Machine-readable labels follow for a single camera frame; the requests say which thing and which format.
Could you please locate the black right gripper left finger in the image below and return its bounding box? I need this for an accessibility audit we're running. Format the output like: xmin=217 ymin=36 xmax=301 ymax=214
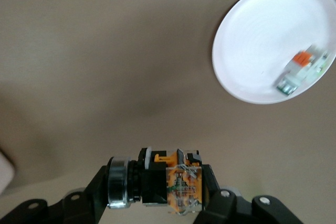
xmin=0 ymin=165 xmax=111 ymax=224

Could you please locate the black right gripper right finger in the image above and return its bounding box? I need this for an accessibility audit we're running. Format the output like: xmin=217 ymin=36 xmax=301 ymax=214
xmin=194 ymin=165 xmax=307 ymax=224

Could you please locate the orange push-button switch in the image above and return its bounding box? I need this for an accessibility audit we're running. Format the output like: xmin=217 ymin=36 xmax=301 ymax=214
xmin=107 ymin=147 xmax=204 ymax=216

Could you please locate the white lidded storage box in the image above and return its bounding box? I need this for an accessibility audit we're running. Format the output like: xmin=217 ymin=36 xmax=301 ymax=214
xmin=0 ymin=150 xmax=15 ymax=196

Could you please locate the brown table cover mat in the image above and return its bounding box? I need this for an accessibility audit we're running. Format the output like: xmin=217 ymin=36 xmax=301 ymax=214
xmin=0 ymin=0 xmax=336 ymax=224

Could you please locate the pale pink round plate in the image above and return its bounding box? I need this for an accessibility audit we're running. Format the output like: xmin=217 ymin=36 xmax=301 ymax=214
xmin=212 ymin=0 xmax=336 ymax=105

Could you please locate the grey switch with orange block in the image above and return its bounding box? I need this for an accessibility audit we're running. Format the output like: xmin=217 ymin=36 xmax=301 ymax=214
xmin=275 ymin=44 xmax=330 ymax=97

